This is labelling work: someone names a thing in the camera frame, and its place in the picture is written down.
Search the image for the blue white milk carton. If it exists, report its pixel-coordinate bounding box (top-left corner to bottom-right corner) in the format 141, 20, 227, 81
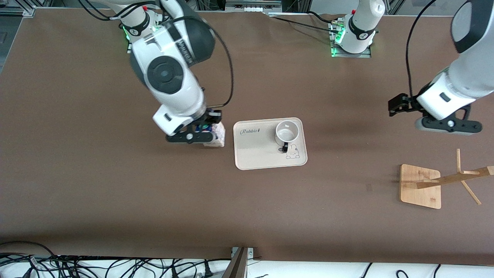
195, 123, 225, 148

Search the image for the white smiley face cup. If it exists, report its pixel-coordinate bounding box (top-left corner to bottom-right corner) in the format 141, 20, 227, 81
275, 120, 301, 153

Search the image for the wooden cup rack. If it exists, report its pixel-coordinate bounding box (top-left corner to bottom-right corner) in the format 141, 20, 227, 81
399, 149, 494, 209

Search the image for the cream rabbit print tray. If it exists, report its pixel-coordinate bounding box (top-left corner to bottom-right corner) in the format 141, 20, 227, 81
233, 117, 308, 171

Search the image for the grey power strip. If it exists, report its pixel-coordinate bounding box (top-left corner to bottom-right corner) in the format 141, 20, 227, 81
225, 0, 283, 13

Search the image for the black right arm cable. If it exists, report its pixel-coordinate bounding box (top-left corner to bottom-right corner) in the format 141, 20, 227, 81
79, 0, 235, 108

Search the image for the dark aluminium post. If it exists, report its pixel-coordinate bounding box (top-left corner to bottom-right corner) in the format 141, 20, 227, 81
222, 247, 249, 278

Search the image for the black table cable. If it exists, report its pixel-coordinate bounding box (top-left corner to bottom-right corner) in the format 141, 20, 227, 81
264, 14, 342, 33
307, 11, 336, 24

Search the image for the aluminium frame profile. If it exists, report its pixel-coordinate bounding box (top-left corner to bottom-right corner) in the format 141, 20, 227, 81
0, 6, 36, 18

